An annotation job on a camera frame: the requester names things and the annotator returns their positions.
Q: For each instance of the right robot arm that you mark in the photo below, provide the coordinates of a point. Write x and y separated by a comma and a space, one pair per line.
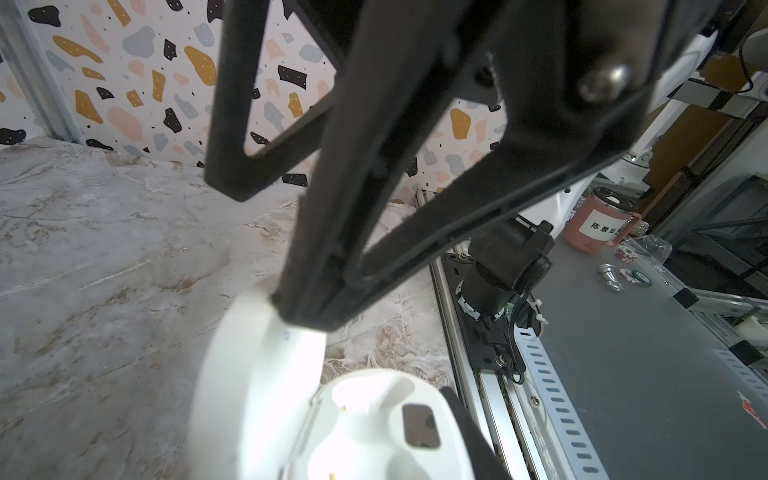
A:
577, 78

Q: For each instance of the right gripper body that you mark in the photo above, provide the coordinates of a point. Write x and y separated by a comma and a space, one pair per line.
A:
408, 59

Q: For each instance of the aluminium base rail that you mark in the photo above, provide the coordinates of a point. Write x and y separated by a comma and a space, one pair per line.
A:
492, 324

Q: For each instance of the crumpled foil wrapper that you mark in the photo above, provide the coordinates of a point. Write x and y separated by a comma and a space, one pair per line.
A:
609, 273

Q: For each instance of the white charging case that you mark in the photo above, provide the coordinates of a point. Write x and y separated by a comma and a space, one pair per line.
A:
261, 410

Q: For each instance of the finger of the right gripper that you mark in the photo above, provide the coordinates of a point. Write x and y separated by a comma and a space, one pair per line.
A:
228, 169
332, 273

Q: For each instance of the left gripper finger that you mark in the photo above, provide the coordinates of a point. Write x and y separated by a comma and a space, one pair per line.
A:
485, 463

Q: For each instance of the pink cup with label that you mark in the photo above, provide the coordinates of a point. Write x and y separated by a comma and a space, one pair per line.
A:
603, 219

